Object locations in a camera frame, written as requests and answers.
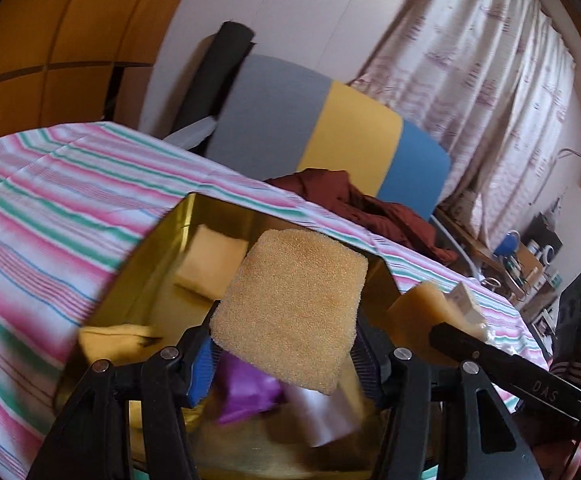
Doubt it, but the dark red jacket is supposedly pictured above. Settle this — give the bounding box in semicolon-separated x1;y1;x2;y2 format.
265;169;459;266

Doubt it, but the striped pink green tablecloth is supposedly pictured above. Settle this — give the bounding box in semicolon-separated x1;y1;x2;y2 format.
0;120;551;480

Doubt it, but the wooden cabinet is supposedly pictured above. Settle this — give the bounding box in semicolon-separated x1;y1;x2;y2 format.
0;0;201;148

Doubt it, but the smooth yellow sponge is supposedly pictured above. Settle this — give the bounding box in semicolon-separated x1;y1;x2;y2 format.
387;281;471;361

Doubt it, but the cream cardboard box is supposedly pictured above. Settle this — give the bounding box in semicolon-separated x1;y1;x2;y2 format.
443;282;489;333

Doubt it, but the coarse orange sponge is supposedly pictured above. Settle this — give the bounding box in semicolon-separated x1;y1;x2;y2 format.
209;230;370;396

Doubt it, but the patterned white curtain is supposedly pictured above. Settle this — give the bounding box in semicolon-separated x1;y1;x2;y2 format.
351;0;576;241

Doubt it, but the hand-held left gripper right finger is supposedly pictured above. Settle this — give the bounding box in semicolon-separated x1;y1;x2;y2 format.
351;320;546;480

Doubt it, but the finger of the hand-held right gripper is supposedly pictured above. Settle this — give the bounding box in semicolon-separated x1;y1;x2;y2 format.
429;321;581;423

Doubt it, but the blue globe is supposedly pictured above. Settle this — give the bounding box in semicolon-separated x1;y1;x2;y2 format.
493;230;521;261

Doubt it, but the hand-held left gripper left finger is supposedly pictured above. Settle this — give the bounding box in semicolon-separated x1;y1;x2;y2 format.
28;325;216;480

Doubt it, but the grey yellow blue chair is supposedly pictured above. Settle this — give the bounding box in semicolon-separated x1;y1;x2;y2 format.
205;54;486;281

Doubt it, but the black rolled mat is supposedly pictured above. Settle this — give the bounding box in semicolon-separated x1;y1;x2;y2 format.
173;21;256;153

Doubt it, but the gold metal tin box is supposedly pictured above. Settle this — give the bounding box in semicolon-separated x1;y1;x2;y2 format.
53;192;406;480

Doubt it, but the cluttered wooden desk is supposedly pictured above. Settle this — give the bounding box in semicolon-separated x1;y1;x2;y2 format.
441;210;566;321

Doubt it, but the purple packet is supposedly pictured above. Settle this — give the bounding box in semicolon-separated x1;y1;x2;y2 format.
218;350;286;426

